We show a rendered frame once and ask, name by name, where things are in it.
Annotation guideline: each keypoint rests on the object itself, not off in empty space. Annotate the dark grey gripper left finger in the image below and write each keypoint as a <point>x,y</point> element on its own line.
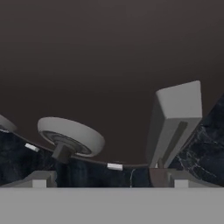
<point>40,176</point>

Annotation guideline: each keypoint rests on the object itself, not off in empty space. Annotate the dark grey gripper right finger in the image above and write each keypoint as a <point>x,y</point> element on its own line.
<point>182,176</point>

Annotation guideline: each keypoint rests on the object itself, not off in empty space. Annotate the grey toaster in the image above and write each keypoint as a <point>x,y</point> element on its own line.
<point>178,113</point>

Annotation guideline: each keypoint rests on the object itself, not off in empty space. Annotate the small brown block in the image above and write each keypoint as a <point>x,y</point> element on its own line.
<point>158,177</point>

